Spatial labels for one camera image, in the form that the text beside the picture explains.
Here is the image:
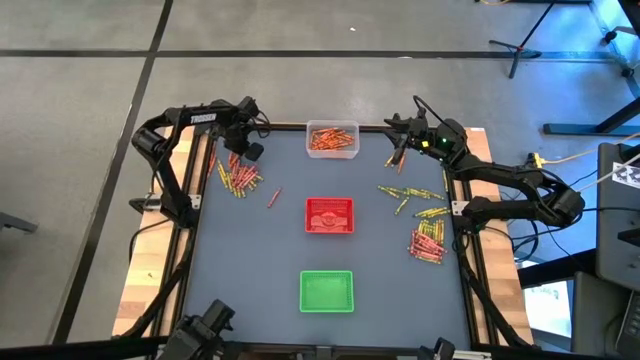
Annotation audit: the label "red plastic basket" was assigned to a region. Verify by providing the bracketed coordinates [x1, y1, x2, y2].
[304, 197, 356, 235]

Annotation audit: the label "grey equipment cabinet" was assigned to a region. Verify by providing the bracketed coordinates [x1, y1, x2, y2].
[594, 142, 640, 294]

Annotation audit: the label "white monitor screen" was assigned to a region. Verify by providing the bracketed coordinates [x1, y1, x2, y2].
[522, 279, 574, 339]

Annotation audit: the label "black tripod stand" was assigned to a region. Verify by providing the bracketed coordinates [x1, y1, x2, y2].
[488, 0, 559, 80]

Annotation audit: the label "black cable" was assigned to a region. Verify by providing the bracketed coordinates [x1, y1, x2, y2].
[579, 205, 640, 216]
[128, 218, 169, 264]

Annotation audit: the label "silver bracket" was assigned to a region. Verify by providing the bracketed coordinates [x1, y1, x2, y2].
[452, 348, 494, 360]

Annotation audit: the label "black stand base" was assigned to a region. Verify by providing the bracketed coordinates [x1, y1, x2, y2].
[543, 97, 640, 137]

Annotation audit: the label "scattered yellow crayons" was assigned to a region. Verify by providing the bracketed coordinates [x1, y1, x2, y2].
[149, 118, 535, 351]

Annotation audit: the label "yellow extension cable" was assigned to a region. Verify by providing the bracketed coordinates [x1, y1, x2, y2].
[542, 130, 640, 166]

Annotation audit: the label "green plastic basket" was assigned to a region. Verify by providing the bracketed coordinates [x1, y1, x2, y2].
[299, 270, 356, 315]

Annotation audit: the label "black crossbeam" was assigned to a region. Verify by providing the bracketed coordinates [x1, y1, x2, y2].
[0, 335, 576, 360]

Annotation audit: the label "grey box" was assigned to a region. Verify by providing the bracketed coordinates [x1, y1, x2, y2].
[569, 271, 632, 357]

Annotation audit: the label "grey chair base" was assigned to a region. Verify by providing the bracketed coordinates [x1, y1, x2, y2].
[0, 211, 39, 234]

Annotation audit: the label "white cable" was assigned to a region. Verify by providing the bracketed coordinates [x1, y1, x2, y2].
[579, 153, 640, 194]

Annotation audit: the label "black white fiducial tag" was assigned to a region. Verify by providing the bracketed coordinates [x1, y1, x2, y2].
[611, 161, 640, 190]

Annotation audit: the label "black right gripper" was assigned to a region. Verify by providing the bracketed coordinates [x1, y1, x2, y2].
[383, 110, 438, 166]

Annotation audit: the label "black desk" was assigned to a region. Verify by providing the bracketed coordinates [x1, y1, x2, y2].
[517, 247, 599, 289]

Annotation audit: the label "clear plastic bin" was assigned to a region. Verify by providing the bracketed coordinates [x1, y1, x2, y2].
[305, 119, 361, 160]

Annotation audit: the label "black keyboard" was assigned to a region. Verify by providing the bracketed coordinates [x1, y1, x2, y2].
[614, 291, 640, 359]

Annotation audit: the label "metal wheeled rack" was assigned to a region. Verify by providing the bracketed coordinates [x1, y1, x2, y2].
[587, 0, 640, 99]

